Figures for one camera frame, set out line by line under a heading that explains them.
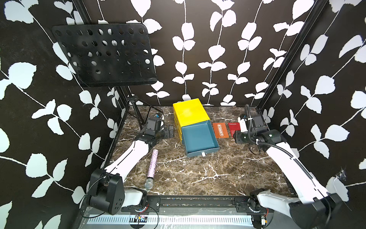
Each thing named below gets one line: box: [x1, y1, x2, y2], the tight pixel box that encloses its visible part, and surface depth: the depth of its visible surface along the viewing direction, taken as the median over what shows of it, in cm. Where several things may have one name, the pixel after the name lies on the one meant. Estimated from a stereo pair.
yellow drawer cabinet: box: [172, 98, 211, 144], surface depth 88 cm
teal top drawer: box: [181, 119, 220, 158], surface depth 88 cm
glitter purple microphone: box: [144, 149, 159, 191], surface depth 85 cm
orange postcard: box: [212, 122, 229, 139], surface depth 109 cm
